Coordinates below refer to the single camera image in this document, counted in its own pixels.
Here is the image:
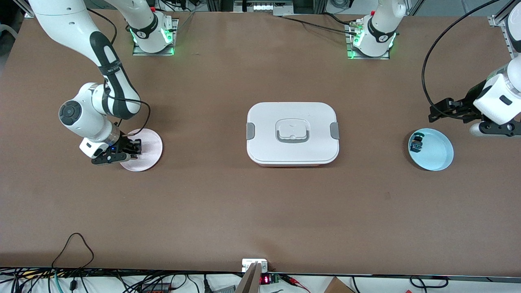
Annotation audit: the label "pink round plate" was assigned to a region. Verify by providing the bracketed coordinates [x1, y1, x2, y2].
[119, 128, 163, 172]

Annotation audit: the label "light blue round plate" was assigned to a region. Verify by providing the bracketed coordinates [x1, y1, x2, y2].
[408, 128, 454, 171]

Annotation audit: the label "white lidded lunch box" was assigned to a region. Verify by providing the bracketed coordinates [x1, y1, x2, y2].
[246, 102, 339, 167]

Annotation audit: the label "white socket box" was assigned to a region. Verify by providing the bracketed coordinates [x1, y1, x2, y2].
[242, 259, 268, 272]

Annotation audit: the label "grey metal bar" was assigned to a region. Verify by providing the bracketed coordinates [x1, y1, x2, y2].
[235, 262, 263, 293]

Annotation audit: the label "brown cardboard piece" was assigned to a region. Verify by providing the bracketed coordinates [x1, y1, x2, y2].
[324, 277, 355, 293]

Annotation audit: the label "red and black clip leads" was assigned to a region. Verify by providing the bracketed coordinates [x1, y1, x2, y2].
[281, 275, 311, 292]

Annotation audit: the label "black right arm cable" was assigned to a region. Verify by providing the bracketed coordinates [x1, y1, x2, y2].
[85, 8, 152, 139]

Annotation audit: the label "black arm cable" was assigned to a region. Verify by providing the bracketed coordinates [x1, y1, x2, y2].
[85, 8, 152, 139]
[422, 0, 502, 107]

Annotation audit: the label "blue push-button switch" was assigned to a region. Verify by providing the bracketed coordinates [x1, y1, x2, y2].
[410, 132, 425, 153]

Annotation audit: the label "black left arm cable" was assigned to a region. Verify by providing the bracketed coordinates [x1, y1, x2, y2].
[422, 0, 502, 107]

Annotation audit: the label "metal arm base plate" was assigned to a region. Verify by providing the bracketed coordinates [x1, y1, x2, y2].
[345, 22, 390, 60]
[132, 18, 180, 57]

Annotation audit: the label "black looped cable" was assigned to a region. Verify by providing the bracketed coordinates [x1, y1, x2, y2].
[51, 233, 95, 269]

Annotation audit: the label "aluminium frame post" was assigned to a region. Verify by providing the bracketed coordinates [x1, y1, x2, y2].
[488, 0, 521, 28]

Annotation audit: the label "thin black table cable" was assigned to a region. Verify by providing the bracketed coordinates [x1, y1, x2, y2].
[281, 14, 359, 35]

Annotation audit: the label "black coiled floor cable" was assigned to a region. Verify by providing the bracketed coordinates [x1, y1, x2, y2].
[409, 276, 449, 290]

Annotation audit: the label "aluminium rail with label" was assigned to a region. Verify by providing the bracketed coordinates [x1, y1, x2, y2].
[234, 0, 293, 16]

